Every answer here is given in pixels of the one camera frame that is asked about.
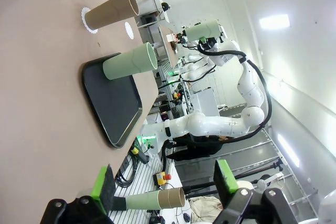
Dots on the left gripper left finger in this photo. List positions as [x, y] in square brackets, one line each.
[106, 190]

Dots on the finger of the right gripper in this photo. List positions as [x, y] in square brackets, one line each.
[203, 40]

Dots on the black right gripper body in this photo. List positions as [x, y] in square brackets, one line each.
[212, 44]

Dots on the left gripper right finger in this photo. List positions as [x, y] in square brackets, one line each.
[223, 179]

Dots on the pale green tall cup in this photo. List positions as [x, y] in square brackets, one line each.
[126, 64]
[202, 31]

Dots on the brown tall cup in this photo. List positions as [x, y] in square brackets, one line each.
[110, 11]

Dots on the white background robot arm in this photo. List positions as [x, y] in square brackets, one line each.
[195, 73]

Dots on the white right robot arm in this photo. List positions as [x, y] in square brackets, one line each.
[218, 124]

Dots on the black tripod stand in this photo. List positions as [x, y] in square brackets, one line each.
[249, 171]

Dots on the beige cloth bag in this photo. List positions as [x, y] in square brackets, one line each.
[204, 204]

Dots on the wooden top work table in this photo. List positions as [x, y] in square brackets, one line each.
[168, 45]

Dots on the seated person in black clothes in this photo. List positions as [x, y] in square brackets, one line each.
[197, 148]

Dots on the black cap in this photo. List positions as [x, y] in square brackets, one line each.
[165, 6]

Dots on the yellow emergency stop box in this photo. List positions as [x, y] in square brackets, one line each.
[160, 178]

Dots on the white box cabinet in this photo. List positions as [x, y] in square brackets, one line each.
[204, 100]

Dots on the ceiling light panel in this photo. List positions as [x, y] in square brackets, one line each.
[274, 21]

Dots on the white lace paper coaster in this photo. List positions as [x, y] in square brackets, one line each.
[92, 31]
[130, 30]

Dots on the black plastic tray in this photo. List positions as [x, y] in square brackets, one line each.
[113, 108]

